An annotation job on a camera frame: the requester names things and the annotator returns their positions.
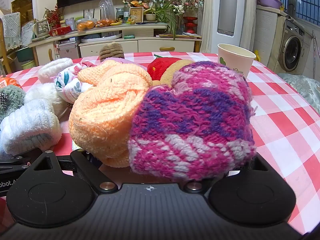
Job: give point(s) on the pale green bin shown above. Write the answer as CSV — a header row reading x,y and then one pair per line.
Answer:
x,y
28,64

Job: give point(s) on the clear plastic bag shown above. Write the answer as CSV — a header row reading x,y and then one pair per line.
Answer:
x,y
107,7

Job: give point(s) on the cream television cabinet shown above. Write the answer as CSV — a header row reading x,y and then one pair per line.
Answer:
x,y
150,45

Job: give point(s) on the orange artificial flowers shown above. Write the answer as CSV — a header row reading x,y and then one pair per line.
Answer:
x,y
138,3

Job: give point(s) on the floral white cloth bundle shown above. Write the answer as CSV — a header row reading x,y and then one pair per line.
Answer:
x,y
70,85

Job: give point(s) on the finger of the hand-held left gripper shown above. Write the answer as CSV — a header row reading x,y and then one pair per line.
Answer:
x,y
10,163

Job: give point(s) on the front-load washing machine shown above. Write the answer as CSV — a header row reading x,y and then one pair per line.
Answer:
x,y
292,47

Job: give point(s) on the orange bread packet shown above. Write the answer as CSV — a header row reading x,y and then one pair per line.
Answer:
x,y
10,83

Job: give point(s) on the window with blue grille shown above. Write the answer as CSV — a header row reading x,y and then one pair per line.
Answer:
x,y
307,0

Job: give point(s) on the grey patterned cushion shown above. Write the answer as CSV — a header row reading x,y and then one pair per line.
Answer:
x,y
302,90

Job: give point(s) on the white printed board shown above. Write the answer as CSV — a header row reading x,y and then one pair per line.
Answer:
x,y
27,31

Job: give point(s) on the yellow plastic toy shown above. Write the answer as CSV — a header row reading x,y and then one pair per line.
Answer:
x,y
256,55

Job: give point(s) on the stack of flat books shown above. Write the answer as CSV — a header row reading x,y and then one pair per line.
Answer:
x,y
180,35

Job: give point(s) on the grey storage box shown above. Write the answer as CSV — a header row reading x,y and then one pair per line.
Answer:
x,y
68,50

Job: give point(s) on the green bucket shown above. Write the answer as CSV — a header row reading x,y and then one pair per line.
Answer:
x,y
25,53

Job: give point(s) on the white fluffy sock roll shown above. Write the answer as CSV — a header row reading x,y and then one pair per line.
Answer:
x,y
53,68

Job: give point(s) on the potted spider plant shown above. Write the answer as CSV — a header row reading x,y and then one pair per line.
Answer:
x,y
151,17

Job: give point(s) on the wooden chair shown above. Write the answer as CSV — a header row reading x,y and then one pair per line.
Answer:
x,y
3,55

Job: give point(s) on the bag of oranges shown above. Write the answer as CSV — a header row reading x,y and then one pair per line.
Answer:
x,y
86,25

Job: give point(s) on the red berry branches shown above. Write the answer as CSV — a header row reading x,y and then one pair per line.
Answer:
x,y
53,16

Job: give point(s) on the bag of tangerines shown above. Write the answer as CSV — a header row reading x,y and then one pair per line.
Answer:
x,y
105,23

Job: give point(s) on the red white checked tablecloth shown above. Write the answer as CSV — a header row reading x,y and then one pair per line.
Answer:
x,y
275,120

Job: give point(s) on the purple plastic basin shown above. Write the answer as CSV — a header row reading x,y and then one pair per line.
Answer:
x,y
268,1

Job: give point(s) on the white oval tray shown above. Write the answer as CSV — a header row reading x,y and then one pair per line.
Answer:
x,y
100,38

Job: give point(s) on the white tower air conditioner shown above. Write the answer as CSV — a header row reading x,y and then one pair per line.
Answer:
x,y
228,10

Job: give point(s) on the white fleece roll grey trim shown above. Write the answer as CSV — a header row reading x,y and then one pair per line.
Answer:
x,y
27,130

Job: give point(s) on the red flat box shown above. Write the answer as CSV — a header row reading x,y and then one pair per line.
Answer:
x,y
60,30

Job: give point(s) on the pink purple knit hat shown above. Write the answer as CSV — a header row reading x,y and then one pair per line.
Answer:
x,y
195,120

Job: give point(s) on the yellow banana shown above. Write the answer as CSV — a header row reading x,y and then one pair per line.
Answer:
x,y
116,23

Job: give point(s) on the grey-green knit checked bow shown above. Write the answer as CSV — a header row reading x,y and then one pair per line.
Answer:
x,y
12,97

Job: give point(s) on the orange knit bundle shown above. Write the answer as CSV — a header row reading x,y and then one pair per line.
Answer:
x,y
105,110

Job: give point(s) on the brown ribbed knit roll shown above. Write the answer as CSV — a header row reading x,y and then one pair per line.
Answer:
x,y
112,51

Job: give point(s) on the red pedestal stand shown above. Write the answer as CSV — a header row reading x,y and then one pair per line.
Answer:
x,y
190,25

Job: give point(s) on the red plush toy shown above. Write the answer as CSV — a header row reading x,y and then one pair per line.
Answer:
x,y
160,67

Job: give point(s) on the small green box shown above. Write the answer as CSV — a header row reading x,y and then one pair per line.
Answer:
x,y
129,37

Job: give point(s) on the beige covered appliance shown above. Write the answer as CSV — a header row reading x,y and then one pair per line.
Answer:
x,y
267,30

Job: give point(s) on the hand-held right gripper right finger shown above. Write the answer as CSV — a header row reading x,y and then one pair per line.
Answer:
x,y
257,167

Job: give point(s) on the green glass bottle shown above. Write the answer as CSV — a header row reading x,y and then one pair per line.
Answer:
x,y
126,12

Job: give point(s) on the white fluffy pompom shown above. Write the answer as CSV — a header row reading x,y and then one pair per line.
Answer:
x,y
45,95

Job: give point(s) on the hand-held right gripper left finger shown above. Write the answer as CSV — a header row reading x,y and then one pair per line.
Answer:
x,y
85,165

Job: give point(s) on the lace chair cover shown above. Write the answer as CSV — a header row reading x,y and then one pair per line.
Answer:
x,y
11,30

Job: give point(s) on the white paper cup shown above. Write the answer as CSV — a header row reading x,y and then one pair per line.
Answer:
x,y
235,60

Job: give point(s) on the framed certificate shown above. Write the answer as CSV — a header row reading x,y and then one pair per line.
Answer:
x,y
136,15

